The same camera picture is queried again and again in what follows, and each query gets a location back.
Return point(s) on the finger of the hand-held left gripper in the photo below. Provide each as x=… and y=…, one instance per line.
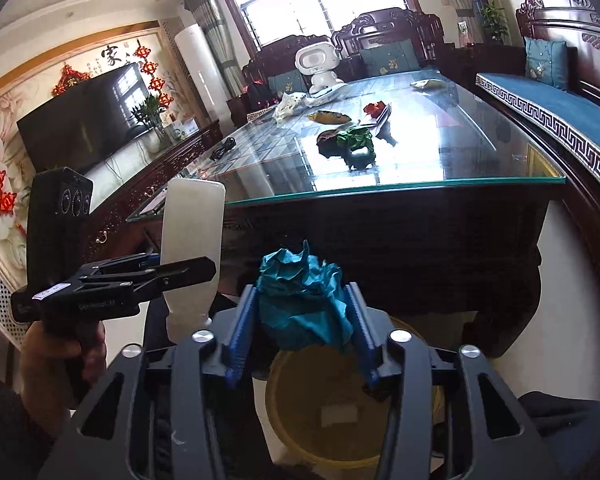
x=180, y=270
x=130, y=261

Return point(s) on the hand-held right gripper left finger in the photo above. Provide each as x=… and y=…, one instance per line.
x=240, y=330

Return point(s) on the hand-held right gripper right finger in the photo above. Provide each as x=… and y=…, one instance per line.
x=362, y=330

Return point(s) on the white plastic bottle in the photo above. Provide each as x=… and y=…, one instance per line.
x=192, y=230

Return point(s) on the teal paper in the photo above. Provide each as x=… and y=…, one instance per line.
x=300, y=295

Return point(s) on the yellow round waste bin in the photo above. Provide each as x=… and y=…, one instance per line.
x=325, y=390

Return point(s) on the orange-red paper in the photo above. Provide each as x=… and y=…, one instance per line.
x=373, y=108

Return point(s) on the person's left forearm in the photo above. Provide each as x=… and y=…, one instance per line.
x=10, y=435

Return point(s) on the person's left hand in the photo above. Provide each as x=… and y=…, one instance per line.
x=42, y=360

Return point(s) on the white lattice radiator cover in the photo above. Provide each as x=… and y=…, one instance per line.
x=0, y=300

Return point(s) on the dark wooden television cabinet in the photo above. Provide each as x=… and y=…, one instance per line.
x=145, y=180

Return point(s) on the glass-topped dark wooden table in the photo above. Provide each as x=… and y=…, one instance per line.
x=380, y=240

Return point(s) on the black flat-screen television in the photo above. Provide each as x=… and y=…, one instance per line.
x=80, y=120

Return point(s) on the green plant in vase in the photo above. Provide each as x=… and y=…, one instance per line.
x=150, y=120

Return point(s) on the dark brown wrapper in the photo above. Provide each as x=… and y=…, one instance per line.
x=327, y=142

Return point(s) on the green crumpled paper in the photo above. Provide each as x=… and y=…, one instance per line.
x=355, y=139

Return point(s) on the white crumpled bag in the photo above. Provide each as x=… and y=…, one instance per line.
x=287, y=107

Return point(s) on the white standing air conditioner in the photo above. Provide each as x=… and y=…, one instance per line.
x=195, y=70

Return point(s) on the grey flat booklet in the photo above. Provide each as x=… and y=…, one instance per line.
x=382, y=120

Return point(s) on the teal embroidered cushion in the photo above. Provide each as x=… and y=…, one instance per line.
x=545, y=62
x=390, y=57
x=286, y=82

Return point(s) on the dark clothing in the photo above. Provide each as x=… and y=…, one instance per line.
x=570, y=435

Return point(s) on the carved dark wooden armchair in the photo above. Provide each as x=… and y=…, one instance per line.
x=380, y=25
x=275, y=52

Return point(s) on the white robot toy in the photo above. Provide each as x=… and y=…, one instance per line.
x=315, y=60

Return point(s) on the white and yellow packet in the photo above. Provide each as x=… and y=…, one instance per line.
x=427, y=84

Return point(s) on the dark wooden side table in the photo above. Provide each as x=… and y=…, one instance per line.
x=480, y=65

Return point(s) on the blue patterned seat mat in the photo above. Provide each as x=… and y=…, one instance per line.
x=555, y=110

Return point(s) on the green potted plant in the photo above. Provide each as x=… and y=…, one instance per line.
x=495, y=22

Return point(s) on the carved dark wooden sofa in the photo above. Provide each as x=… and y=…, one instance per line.
x=580, y=20

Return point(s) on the red diamond wall ornament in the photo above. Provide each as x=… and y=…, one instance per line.
x=70, y=80

